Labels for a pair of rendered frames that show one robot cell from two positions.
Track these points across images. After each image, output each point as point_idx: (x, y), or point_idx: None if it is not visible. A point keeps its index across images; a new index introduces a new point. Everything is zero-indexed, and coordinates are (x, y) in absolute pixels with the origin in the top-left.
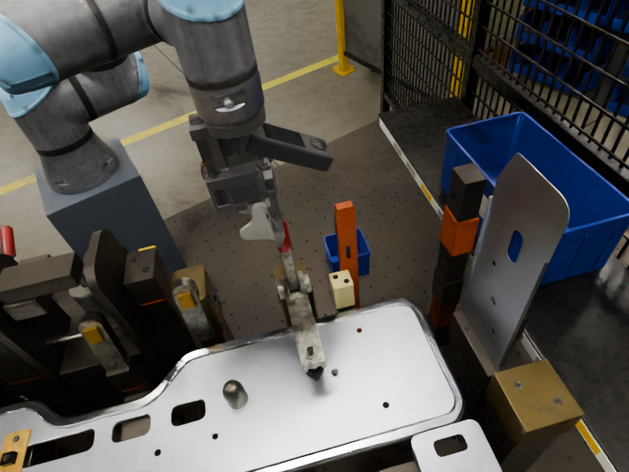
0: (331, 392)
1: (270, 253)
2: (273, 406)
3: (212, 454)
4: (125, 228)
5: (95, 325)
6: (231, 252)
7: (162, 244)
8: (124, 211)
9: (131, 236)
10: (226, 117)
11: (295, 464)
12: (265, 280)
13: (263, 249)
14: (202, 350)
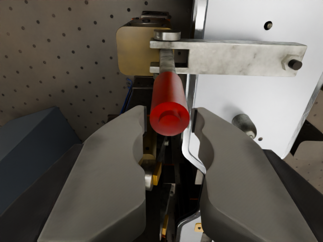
0: (286, 36)
1: (18, 36)
2: (265, 95)
3: (271, 142)
4: (21, 188)
5: (162, 229)
6: (18, 74)
7: (29, 148)
8: (3, 201)
9: (27, 179)
10: None
11: (319, 87)
12: (55, 47)
13: (12, 42)
14: (184, 142)
